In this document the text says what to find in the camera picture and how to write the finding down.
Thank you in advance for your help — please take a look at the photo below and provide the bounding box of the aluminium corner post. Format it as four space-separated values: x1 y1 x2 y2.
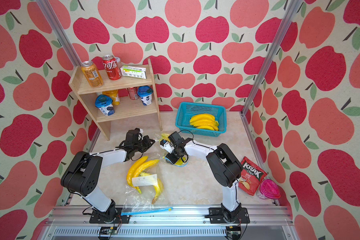
36 0 81 67
240 0 303 119

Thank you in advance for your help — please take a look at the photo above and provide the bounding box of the yellow yogurt cup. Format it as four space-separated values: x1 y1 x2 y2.
102 90 120 106

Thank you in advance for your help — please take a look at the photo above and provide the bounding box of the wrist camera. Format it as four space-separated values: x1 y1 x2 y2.
160 139 175 154
133 128 144 135

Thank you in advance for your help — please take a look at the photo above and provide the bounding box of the red chips bag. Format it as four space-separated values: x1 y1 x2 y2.
239 157 268 196

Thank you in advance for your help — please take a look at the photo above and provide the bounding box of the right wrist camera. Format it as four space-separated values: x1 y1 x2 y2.
160 139 175 154

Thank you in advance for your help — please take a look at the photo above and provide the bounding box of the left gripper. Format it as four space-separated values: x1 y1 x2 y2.
133 135 156 153

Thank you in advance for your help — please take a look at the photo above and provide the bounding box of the wooden shelf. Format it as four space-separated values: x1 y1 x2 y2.
68 57 163 141

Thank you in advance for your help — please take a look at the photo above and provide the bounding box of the blue yogurt cup left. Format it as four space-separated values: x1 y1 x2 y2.
95 95 115 116

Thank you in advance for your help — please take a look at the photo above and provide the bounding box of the blue yogurt cup right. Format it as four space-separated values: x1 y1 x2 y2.
138 86 153 106

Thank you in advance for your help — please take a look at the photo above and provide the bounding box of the teal plastic basket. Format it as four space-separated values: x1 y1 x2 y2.
175 102 227 137

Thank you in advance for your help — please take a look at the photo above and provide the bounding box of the green white box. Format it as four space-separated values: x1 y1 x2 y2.
120 65 147 79

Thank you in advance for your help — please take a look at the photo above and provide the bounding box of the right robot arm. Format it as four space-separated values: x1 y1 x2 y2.
160 132 245 223

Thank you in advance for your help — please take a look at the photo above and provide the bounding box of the aluminium front rail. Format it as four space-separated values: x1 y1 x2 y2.
36 205 299 240

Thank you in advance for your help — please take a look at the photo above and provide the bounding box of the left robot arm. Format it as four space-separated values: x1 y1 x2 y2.
61 128 155 224

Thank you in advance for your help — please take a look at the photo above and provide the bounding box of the banana bunch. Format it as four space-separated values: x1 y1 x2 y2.
189 114 220 131

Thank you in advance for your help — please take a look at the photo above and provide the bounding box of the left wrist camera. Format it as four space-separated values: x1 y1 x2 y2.
133 128 144 135

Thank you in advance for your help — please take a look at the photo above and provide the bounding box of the right aluminium corner post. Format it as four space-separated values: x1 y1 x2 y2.
240 0 303 119

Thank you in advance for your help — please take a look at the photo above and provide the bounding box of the left aluminium corner post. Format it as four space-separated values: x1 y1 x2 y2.
36 0 81 67

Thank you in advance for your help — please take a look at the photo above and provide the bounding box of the small red can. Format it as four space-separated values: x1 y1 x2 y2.
127 87 140 100

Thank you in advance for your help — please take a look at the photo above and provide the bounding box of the red cola can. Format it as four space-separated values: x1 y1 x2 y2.
102 55 122 81

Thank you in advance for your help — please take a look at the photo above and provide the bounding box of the orange soda can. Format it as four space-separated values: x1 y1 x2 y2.
81 61 104 88

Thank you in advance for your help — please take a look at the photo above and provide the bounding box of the blue yogurt cup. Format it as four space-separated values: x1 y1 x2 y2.
138 86 153 106
95 95 115 116

